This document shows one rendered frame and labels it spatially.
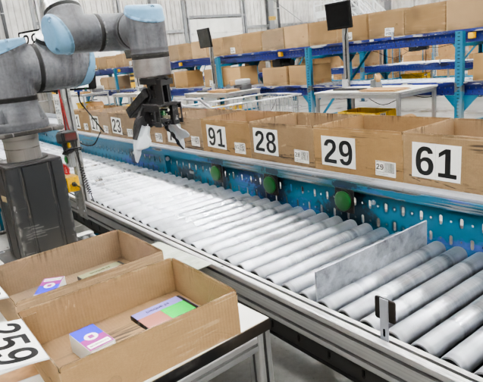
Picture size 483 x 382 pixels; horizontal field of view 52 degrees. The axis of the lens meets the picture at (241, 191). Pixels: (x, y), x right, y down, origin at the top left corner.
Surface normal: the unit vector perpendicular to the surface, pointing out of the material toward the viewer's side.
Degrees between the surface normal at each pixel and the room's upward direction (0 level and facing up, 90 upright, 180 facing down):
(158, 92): 91
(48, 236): 90
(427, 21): 90
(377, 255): 90
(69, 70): 110
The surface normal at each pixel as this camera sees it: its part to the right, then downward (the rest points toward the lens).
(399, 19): -0.81, 0.22
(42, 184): 0.64, 0.14
